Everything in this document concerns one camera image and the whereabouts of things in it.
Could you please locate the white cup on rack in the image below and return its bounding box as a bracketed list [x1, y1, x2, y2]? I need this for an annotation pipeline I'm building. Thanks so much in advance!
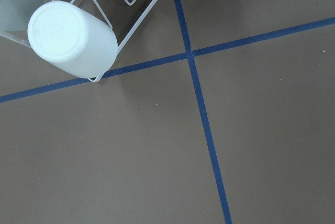
[27, 1, 118, 82]

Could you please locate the white wire cup rack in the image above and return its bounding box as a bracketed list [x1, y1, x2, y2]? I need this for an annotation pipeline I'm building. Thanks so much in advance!
[0, 0, 163, 83]

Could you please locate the grey blue cup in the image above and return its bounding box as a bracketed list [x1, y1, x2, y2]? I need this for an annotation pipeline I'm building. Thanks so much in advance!
[1, 0, 43, 31]

